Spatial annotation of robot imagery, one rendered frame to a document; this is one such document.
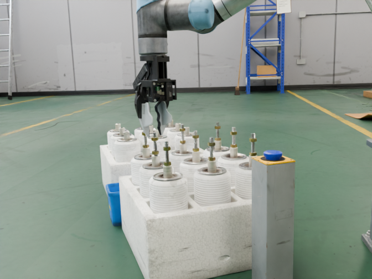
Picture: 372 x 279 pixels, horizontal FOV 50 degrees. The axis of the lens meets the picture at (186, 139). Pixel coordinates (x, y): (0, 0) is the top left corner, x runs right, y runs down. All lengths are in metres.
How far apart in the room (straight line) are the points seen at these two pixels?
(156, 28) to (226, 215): 0.49
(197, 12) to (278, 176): 0.43
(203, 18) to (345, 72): 6.75
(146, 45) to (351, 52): 6.80
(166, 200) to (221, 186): 0.14
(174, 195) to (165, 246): 0.12
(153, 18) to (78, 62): 6.98
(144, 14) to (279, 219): 0.58
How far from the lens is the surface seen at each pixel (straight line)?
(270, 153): 0.88
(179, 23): 1.01
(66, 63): 8.06
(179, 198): 0.97
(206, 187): 0.99
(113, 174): 1.45
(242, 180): 1.05
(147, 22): 1.02
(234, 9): 1.11
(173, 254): 0.98
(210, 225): 0.98
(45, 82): 8.26
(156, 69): 1.01
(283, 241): 0.93
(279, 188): 0.88
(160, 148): 1.49
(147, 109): 1.04
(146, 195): 1.09
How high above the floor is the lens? 0.53
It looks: 11 degrees down
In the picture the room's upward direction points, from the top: 2 degrees counter-clockwise
